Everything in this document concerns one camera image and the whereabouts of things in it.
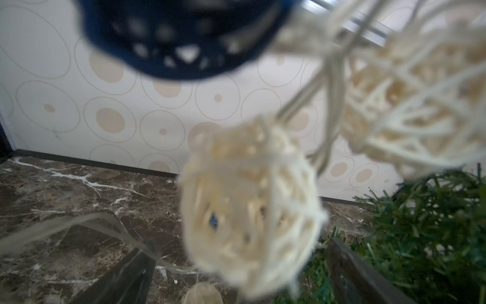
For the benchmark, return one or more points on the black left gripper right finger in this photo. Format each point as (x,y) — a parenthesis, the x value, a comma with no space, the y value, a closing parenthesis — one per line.
(354,281)

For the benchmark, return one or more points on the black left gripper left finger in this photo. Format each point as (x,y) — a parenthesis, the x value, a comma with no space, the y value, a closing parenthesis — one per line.
(127,283)

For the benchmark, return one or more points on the white rattan light ball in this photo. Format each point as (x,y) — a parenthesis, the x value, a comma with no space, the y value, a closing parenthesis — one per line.
(249,206)

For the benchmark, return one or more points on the blue rattan light ball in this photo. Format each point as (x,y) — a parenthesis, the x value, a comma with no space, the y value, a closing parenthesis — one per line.
(183,40)

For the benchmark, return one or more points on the small green christmas tree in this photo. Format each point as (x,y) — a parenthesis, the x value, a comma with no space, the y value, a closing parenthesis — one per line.
(428,239)

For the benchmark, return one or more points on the horizontal aluminium rail back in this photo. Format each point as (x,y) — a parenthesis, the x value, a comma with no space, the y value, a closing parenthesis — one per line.
(376,34)

